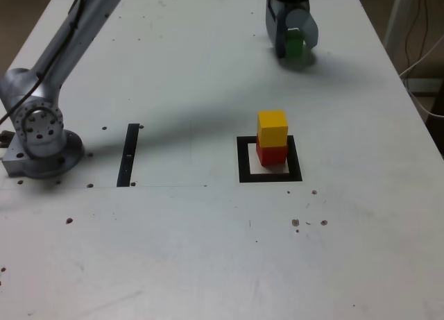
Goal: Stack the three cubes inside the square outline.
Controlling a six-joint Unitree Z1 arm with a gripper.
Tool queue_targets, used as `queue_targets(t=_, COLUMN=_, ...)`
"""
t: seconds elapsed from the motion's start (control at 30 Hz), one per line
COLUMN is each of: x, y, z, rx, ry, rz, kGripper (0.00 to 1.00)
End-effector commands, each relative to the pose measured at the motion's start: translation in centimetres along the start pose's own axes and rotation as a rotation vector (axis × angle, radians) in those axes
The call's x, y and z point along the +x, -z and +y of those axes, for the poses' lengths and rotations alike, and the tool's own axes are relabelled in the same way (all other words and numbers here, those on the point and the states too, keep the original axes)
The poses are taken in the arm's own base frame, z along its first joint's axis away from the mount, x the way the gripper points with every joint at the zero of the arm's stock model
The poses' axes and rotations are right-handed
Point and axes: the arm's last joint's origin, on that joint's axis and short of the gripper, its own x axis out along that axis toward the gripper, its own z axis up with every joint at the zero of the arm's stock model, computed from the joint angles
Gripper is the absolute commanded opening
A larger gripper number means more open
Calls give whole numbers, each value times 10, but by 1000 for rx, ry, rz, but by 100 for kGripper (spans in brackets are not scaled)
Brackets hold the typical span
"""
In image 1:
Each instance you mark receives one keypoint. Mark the black tape strip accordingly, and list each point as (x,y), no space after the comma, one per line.
(126,167)

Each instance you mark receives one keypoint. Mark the black tape square outline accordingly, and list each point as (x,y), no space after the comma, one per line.
(243,160)

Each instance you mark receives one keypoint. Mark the green cube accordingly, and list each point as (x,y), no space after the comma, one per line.
(295,44)

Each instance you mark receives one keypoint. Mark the red cube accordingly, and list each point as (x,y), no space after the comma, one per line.
(272,157)

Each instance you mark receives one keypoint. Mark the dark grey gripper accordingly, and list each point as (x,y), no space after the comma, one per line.
(295,4)

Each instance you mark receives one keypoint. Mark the yellow cube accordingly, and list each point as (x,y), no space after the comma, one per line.
(273,129)

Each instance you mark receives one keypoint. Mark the grey metal bar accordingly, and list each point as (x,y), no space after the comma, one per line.
(426,84)

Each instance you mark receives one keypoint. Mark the white metal post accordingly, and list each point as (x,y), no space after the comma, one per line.
(399,14)

